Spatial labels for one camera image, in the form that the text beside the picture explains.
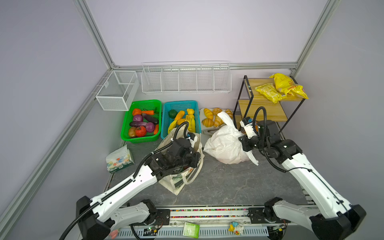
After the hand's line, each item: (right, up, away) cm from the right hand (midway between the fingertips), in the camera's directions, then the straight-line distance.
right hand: (241, 138), depth 75 cm
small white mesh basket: (-77, +30, +28) cm, 87 cm away
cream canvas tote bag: (-32, -21, -4) cm, 39 cm away
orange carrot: (-59, +17, +41) cm, 74 cm away
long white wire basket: (-30, +40, +28) cm, 57 cm away
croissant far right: (+3, +16, +41) cm, 45 cm away
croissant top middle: (-8, +18, +41) cm, 46 cm away
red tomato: (-61, +3, +25) cm, 66 cm away
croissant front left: (-15, +9, +34) cm, 38 cm away
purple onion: (-66, +12, +34) cm, 76 cm away
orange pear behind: (-36, +14, +40) cm, 55 cm away
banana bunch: (-29, +11, +30) cm, 43 cm away
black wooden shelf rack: (+6, +17, +9) cm, 19 cm away
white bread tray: (-16, +2, +30) cm, 34 cm away
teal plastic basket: (-38, +22, +41) cm, 60 cm away
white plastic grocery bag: (-9, -3, +1) cm, 10 cm away
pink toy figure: (-61, -44, -7) cm, 75 cm away
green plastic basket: (-73, +12, +32) cm, 80 cm away
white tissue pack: (-69, -14, +14) cm, 72 cm away
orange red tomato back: (-69, +17, +40) cm, 82 cm away
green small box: (-25, -42, -6) cm, 50 cm away
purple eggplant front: (-66, +7, +31) cm, 73 cm away
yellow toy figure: (-5, -41, -6) cm, 41 cm away
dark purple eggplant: (-59, +11, +38) cm, 71 cm away
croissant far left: (-14, +16, +40) cm, 45 cm away
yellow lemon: (-28, +17, +41) cm, 52 cm away
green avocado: (-42, +16, +40) cm, 60 cm away
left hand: (-21, -9, -3) cm, 23 cm away
